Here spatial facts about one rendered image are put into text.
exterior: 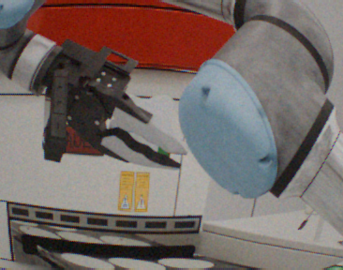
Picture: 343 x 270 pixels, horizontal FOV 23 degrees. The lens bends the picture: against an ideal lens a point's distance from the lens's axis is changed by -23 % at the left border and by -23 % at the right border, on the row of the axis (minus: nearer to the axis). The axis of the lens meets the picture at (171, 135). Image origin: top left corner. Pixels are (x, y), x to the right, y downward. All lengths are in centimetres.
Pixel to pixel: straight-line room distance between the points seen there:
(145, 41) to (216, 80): 77
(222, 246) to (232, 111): 93
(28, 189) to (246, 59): 78
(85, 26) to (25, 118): 19
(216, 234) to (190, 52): 33
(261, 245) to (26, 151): 46
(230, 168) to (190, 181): 89
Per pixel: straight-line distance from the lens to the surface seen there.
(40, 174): 161
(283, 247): 164
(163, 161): 118
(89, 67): 118
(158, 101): 118
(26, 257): 161
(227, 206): 384
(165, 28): 166
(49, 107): 115
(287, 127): 87
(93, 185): 167
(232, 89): 86
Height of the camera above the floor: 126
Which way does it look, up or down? 5 degrees down
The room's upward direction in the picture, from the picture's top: 7 degrees clockwise
